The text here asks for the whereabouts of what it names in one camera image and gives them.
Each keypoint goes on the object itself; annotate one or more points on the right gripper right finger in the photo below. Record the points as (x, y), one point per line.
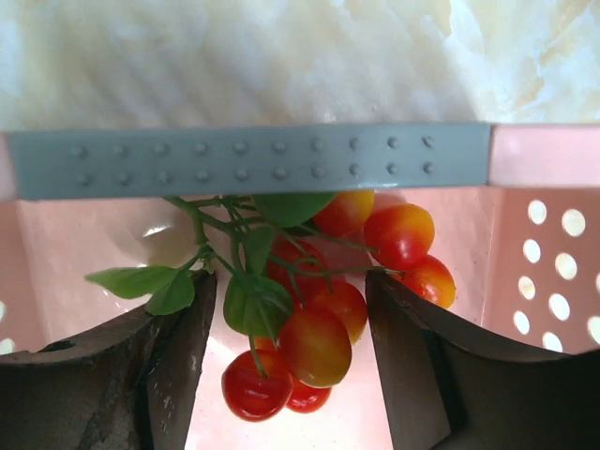
(448, 383)

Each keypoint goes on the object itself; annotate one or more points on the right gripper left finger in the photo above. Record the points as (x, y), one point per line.
(129, 383)

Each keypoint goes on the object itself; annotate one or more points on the red cherry bunch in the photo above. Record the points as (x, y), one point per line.
(288, 257)

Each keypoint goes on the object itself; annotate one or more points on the pink plastic basket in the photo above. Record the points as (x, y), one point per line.
(146, 163)

